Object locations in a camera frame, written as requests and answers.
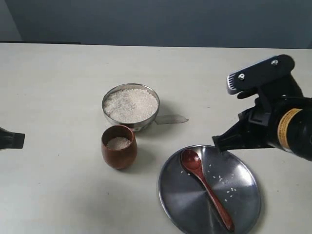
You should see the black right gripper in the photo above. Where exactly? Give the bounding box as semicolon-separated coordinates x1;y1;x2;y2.
212;97;312;161

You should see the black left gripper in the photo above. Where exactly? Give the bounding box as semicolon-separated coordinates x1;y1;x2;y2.
0;128;25;150

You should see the red-brown wooden spoon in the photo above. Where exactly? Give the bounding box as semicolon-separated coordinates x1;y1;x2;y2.
180;149;235;232

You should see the brown wooden cup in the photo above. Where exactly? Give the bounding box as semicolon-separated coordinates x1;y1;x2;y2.
101;125;137;169

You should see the steel bowl of rice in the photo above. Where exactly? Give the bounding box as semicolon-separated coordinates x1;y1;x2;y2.
102;83;160;132

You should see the clear tape strip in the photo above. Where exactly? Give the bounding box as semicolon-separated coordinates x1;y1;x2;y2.
155;115;188;125

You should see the round steel plate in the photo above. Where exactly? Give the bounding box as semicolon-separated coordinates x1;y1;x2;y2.
158;145;261;234

